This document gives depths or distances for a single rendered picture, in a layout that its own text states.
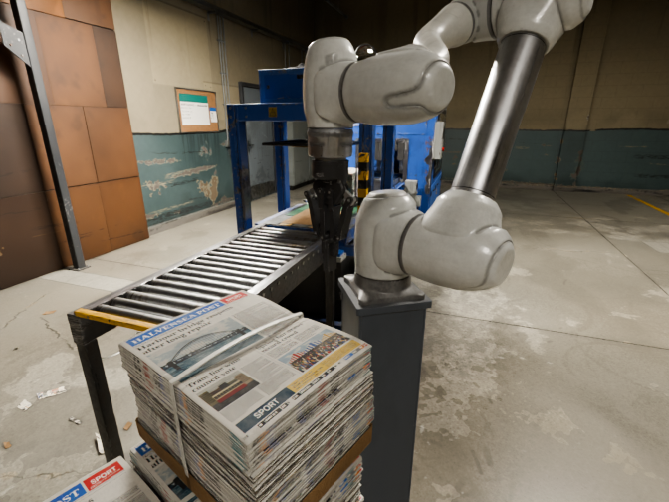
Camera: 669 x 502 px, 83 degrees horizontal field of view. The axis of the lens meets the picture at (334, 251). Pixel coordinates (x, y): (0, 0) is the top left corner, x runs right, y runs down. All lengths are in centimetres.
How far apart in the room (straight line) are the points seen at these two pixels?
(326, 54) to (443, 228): 41
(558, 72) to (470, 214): 898
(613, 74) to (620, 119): 89
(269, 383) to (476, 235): 50
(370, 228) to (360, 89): 39
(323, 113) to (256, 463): 56
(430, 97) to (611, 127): 940
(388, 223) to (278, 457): 55
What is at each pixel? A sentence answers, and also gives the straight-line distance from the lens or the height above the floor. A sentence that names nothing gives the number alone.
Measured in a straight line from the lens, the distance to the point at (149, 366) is 71.
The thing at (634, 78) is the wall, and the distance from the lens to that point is 1004.
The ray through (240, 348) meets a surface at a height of 106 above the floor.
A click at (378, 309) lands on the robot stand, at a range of 96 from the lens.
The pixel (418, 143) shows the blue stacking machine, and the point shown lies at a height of 121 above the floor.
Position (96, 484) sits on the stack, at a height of 83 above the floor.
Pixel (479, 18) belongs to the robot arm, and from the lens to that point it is 113.
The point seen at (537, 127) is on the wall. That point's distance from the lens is 969.
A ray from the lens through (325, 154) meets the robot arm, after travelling 73.
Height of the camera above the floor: 144
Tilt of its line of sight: 19 degrees down
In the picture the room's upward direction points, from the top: straight up
